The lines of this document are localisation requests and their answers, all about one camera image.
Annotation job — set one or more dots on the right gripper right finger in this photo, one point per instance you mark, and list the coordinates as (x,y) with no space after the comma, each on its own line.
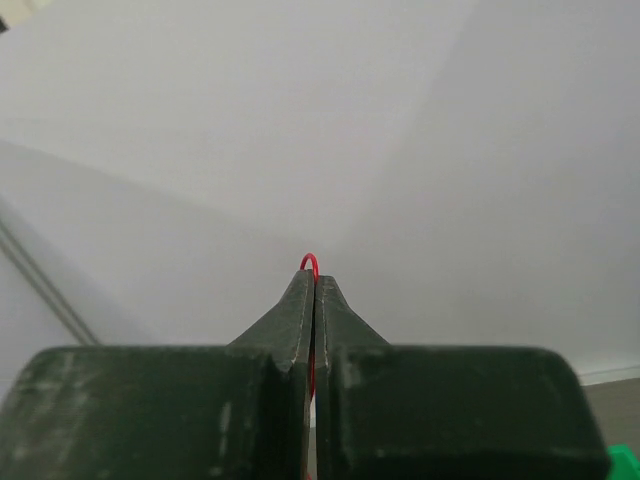
(388,411)

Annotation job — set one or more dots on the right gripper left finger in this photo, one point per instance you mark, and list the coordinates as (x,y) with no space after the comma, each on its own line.
(239,411)

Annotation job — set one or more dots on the right green plastic bin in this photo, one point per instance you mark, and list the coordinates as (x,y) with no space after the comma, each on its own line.
(624,464)

